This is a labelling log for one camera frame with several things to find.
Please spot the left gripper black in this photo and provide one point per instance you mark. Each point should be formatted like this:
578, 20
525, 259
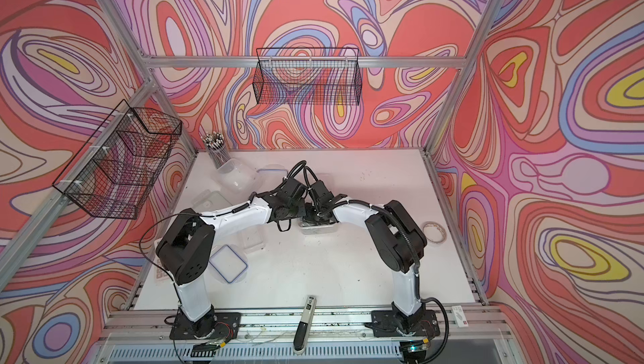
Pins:
302, 203

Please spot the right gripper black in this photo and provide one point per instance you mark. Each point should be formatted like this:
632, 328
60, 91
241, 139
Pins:
309, 208

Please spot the large clear box blue lid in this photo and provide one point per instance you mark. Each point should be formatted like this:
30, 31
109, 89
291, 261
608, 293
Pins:
318, 230

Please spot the small clear box blue lid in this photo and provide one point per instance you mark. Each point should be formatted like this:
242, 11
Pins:
252, 239

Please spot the translucent green lunch box lid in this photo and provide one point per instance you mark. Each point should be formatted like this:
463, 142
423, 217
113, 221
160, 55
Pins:
210, 201

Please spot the small blue rimmed lid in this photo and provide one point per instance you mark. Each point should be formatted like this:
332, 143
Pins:
227, 265

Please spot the grey striped cloth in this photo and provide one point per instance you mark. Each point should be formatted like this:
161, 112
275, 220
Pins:
313, 220

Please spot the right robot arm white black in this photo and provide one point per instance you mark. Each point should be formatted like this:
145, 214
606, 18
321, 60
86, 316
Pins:
398, 240

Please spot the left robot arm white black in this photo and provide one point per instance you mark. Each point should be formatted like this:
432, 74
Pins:
184, 251

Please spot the mesh pen cup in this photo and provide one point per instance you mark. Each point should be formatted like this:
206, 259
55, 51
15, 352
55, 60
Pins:
216, 148

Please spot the tape roll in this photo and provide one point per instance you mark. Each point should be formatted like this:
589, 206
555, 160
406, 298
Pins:
435, 233

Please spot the black white marker pen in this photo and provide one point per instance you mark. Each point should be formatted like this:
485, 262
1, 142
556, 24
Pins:
303, 330

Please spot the white calculator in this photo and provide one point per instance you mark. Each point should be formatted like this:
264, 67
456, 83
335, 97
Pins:
160, 274

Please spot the white red label tag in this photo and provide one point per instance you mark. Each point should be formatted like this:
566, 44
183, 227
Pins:
459, 316

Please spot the black wire basket back wall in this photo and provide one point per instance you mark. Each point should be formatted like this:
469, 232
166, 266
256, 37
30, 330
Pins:
308, 76

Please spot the black wire basket wall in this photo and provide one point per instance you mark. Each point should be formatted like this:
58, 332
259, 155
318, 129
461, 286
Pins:
308, 76
122, 169

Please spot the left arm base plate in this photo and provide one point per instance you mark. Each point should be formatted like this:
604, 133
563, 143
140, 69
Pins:
218, 326

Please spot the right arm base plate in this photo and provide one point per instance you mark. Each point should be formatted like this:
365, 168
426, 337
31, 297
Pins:
392, 323

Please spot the black wire basket left wall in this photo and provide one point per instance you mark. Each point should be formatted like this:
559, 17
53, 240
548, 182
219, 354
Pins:
122, 169

